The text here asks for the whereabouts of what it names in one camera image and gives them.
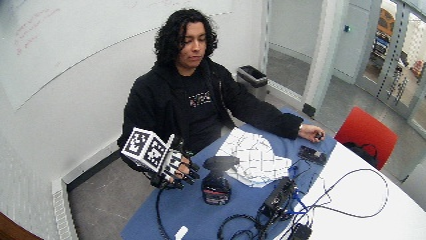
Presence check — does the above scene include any white marker cube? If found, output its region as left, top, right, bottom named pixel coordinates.
left=120, top=127, right=175, bottom=174

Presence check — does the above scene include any blue table mat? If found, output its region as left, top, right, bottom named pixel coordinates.
left=118, top=107, right=338, bottom=240

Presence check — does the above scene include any whiteboard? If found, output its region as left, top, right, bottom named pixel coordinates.
left=0, top=0, right=234, bottom=111

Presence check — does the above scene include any black electronics box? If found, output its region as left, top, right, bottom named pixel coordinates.
left=257, top=177, right=298, bottom=222

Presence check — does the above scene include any white paper slip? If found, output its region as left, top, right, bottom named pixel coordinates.
left=173, top=225, right=189, bottom=240

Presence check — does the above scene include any the person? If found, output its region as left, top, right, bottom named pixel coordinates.
left=116, top=8, right=326, bottom=173

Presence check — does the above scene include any black cable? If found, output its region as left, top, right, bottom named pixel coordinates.
left=215, top=168, right=391, bottom=240

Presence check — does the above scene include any black power adapter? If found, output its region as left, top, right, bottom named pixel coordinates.
left=289, top=223, right=314, bottom=240

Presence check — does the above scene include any blue cable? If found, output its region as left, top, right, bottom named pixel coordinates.
left=283, top=164, right=321, bottom=216

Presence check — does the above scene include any grey trash bin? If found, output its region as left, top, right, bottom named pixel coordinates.
left=235, top=65, right=269, bottom=102

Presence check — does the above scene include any glass door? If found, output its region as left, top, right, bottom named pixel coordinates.
left=354, top=0, right=426, bottom=134

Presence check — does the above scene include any white checkered cloth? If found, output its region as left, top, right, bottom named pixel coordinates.
left=214, top=127, right=294, bottom=189

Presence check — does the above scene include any red chair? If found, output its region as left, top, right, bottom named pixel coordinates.
left=334, top=106, right=399, bottom=171

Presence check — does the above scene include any black spray bottle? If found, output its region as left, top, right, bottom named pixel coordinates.
left=201, top=155, right=241, bottom=206

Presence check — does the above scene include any small black circuit board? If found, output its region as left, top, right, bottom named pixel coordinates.
left=297, top=145, right=329, bottom=166

